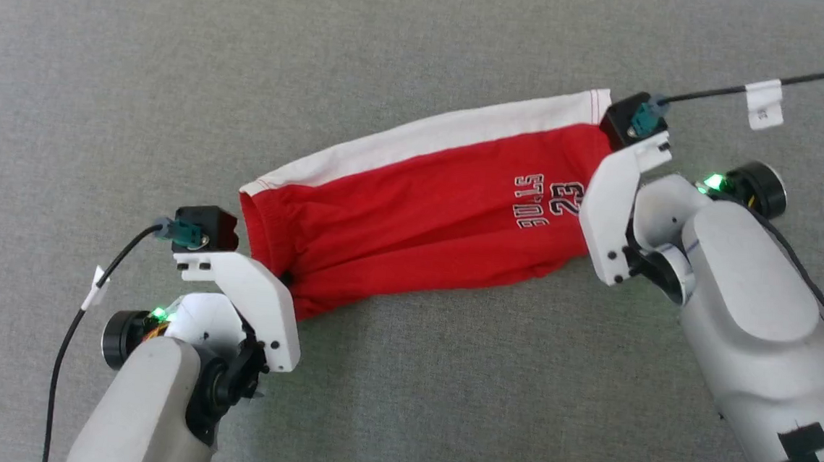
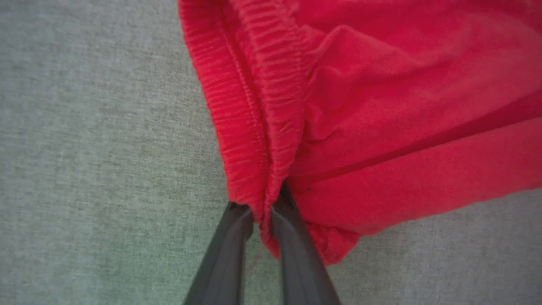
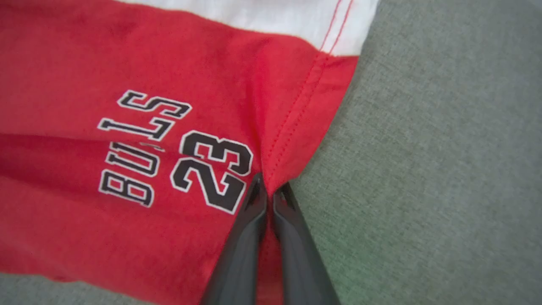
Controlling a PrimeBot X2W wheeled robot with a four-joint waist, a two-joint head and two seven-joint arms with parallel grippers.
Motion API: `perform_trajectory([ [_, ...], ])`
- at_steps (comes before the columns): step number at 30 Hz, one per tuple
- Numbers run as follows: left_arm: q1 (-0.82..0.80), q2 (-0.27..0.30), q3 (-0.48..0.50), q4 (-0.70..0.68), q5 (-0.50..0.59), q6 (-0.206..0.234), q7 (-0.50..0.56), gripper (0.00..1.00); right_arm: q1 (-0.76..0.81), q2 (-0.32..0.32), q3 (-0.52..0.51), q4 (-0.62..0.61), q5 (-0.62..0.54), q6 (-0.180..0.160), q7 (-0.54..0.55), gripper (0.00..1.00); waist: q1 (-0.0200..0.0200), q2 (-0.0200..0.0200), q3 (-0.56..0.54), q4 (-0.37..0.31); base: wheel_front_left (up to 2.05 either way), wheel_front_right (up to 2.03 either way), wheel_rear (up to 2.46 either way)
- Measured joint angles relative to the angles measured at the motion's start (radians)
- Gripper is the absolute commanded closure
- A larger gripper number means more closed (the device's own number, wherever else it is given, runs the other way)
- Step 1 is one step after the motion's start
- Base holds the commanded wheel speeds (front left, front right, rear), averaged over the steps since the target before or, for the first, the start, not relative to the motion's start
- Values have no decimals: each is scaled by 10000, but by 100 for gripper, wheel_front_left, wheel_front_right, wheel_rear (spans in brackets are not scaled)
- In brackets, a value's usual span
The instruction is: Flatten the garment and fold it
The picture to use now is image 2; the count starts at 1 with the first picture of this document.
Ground grey fabric sofa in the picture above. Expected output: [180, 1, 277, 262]
[0, 0, 542, 305]

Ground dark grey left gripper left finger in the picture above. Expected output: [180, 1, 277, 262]
[183, 201, 254, 305]

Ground red and white shorts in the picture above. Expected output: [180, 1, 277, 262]
[177, 0, 542, 266]

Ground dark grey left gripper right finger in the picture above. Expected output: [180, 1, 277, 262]
[270, 180, 342, 305]

